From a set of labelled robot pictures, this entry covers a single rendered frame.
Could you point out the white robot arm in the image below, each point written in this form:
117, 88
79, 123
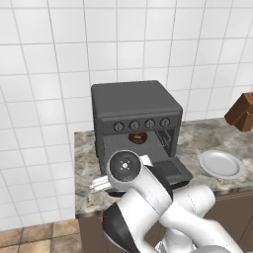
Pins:
149, 194

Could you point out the brown base cabinet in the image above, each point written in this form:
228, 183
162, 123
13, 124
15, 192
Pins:
230, 214

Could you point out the grey toaster oven knob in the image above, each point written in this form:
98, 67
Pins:
165, 122
118, 126
150, 124
134, 125

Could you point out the grey round plate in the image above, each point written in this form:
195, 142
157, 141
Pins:
221, 164

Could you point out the brown wooden knife block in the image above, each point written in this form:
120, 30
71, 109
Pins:
240, 113

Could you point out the dark grey toaster oven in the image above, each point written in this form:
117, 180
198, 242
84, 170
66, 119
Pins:
131, 99

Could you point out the dark toaster oven door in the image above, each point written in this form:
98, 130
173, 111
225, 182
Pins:
178, 180

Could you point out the brown bagel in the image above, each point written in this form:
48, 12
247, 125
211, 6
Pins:
133, 138

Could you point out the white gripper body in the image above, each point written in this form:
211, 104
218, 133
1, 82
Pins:
99, 185

